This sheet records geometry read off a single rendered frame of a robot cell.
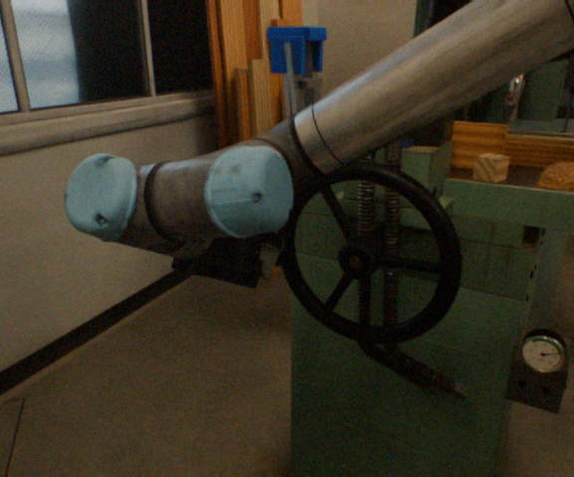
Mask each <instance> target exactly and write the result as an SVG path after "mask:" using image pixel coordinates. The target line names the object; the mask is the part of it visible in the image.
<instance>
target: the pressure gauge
mask: <svg viewBox="0 0 574 477"><path fill-rule="evenodd" d="M566 350H567V348H566V343H565V341H564V340H563V338H562V337H561V336H559V335H558V334H556V333H554V332H552V331H550V329H546V328H537V329H532V330H530V331H528V332H527V333H526V335H525V336H524V338H523V341H522V344H521V347H520V355H521V358H522V359H523V361H524V362H525V363H526V364H527V365H528V366H529V367H532V368H533V371H534V372H535V373H536V374H538V375H543V374H544V373H553V372H557V371H559V370H560V369H562V368H563V366H564V364H565V362H566ZM541 353H544V354H552V355H544V356H541ZM554 353H561V354H554Z"/></svg>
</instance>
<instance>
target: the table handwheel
mask: <svg viewBox="0 0 574 477"><path fill-rule="evenodd" d="M347 181H364V182H370V183H374V184H377V185H380V186H383V187H386V188H388V189H390V190H392V191H394V192H395V193H397V194H399V195H400V196H402V197H403V198H404V199H406V200H407V201H408V202H409V203H410V204H413V205H414V206H415V207H416V208H417V209H418V211H419V212H420V213H421V214H422V215H423V217H424V218H425V219H426V221H427V223H428V224H429V226H430V228H431V230H432V232H433V234H434V236H435V239H436V242H437V244H438V249H439V254H440V262H432V261H425V260H417V259H409V258H404V257H398V256H392V255H387V254H385V252H384V251H385V250H386V248H385V247H386V243H385V239H384V237H385V235H384V233H385V231H384V229H385V227H384V225H385V223H382V224H381V225H380V226H378V227H377V228H376V229H375V230H374V231H373V232H372V233H370V234H359V235H357V234H356V233H355V231H354V229H353V227H352V226H351V224H350V222H349V220H348V219H347V217H346V215H345V213H344V212H343V210H342V208H341V206H340V204H339V202H338V200H337V198H336V196H335V194H334V192H333V190H332V188H331V186H332V185H335V184H338V183H342V182H347ZM320 191H321V193H322V195H323V197H324V199H325V200H326V202H327V204H328V206H329V208H330V209H331V211H332V213H333V215H334V217H335V219H336V221H337V223H338V225H339V227H340V229H341V231H342V233H343V235H344V237H345V239H346V241H347V242H346V243H345V244H344V245H343V246H342V247H341V249H340V251H339V255H338V261H339V265H340V268H341V270H342V271H343V272H344V274H343V276H342V278H341V279H340V281H339V283H338V284H337V286H336V288H335V289H334V291H333V292H332V294H331V295H330V297H329V298H328V300H327V301H326V303H325V304H324V303H323V302H322V301H321V300H320V299H319V298H318V297H317V296H316V294H315V293H314V292H313V291H312V289H311V288H310V286H309V285H308V283H307V282H306V280H305V278H304V276H303V274H302V272H301V269H299V266H298V263H297V260H296V255H295V252H294V253H293V254H292V255H291V257H290V258H289V259H288V260H287V261H286V262H285V263H283V264H281V268H282V271H283V274H284V277H285V279H286V281H287V283H288V285H289V287H290V289H291V290H292V292H293V294H294V295H295V297H296V298H297V300H298V301H300V302H301V303H302V305H303V306H304V307H305V308H306V309H307V310H308V311H309V312H310V313H311V314H312V315H313V316H314V317H315V318H316V319H317V321H319V322H320V323H321V324H323V325H324V326H325V327H327V328H328V329H330V330H332V331H333V332H335V333H337V334H339V335H341V336H344V337H346V338H349V339H352V340H355V341H359V342H364V343H369V344H379V345H384V344H395V343H400V342H405V341H408V340H411V339H414V338H416V337H418V336H421V335H422V334H424V333H426V332H427V331H429V330H430V329H432V328H433V327H434V326H435V325H436V324H438V323H439V322H440V321H441V319H442V318H443V317H444V316H445V315H446V313H448V312H449V310H450V309H451V307H452V305H453V304H454V302H455V298H456V296H457V294H458V291H459V288H460V284H461V279H462V269H463V263H462V252H461V245H460V241H459V237H458V234H457V231H456V229H455V226H454V224H453V222H452V220H450V218H449V216H448V215H447V213H446V211H445V210H444V208H443V207H442V205H441V204H440V203H439V201H438V200H437V199H436V198H435V197H434V196H433V195H432V194H431V193H430V192H429V191H428V190H427V188H426V187H425V186H424V185H423V184H421V183H420V182H419V181H417V180H416V179H415V178H413V177H412V176H410V175H407V174H405V173H404V172H402V171H400V170H397V169H395V168H393V167H390V166H387V165H384V164H380V163H376V162H370V161H357V162H355V163H353V164H351V165H349V166H347V167H345V168H343V169H341V170H339V171H337V172H335V173H334V174H332V176H331V177H329V178H327V179H325V180H323V181H322V182H320V183H318V184H316V185H314V186H312V187H310V188H308V189H306V190H305V191H303V192H301V193H298V194H296V195H295V196H293V205H292V210H291V212H290V213H289V218H288V221H287V222H286V224H285V225H284V226H283V227H282V228H281V229H279V230H278V234H280V235H282V236H283V237H284V245H285V244H287V243H293V244H294V234H295V228H296V224H297V220H298V218H299V215H301V213H302V211H303V210H304V208H305V206H306V205H307V204H308V202H309V201H310V200H311V199H312V198H313V197H314V196H315V195H316V194H317V193H319V192H320ZM381 266H388V267H395V268H403V269H410V270H417V271H422V272H428V273H433V274H439V275H440V277H439V281H438V285H437V288H436V290H435V293H434V295H433V297H432V298H431V300H430V301H429V303H428V304H427V306H426V307H425V308H424V309H423V310H422V311H421V312H420V313H419V314H418V315H416V316H415V317H413V318H411V319H410V320H408V321H404V322H402V323H399V324H396V325H391V326H368V325H363V324H360V323H355V322H353V321H350V320H348V319H345V317H343V316H341V315H340V314H338V313H336V312H335V311H333V310H334V308H335V306H336V305H337V303H338V301H339V300H340V298H341V297H342V295H343V293H344V292H345V291H346V289H347V288H348V286H349V285H350V284H351V282H352V281H353V279H357V280H362V279H367V278H369V277H371V276H372V275H373V274H374V273H375V272H376V271H377V270H378V269H379V268H380V267H381Z"/></svg>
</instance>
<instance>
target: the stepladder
mask: <svg viewBox="0 0 574 477"><path fill-rule="evenodd" d="M268 40H269V41H271V72H272V73H273V74H283V83H284V95H285V108H286V118H287V117H289V116H291V115H292V114H294V113H297V112H298V111H300V110H302V109H303V108H305V107H306V106H308V105H310V104H311V103H313V102H314V101H316V100H318V99H319V98H320V91H319V86H322V85H323V78H318V73H317V72H322V71H323V41H326V40H327V28H324V27H310V26H305V27H269V28H268Z"/></svg>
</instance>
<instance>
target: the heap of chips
mask: <svg viewBox="0 0 574 477"><path fill-rule="evenodd" d="M535 187H542V188H550V189H559V190H568V191H574V162H556V163H553V165H551V166H548V167H547V168H546V170H543V171H542V174H541V176H540V178H539V181H538V183H536V186H535Z"/></svg>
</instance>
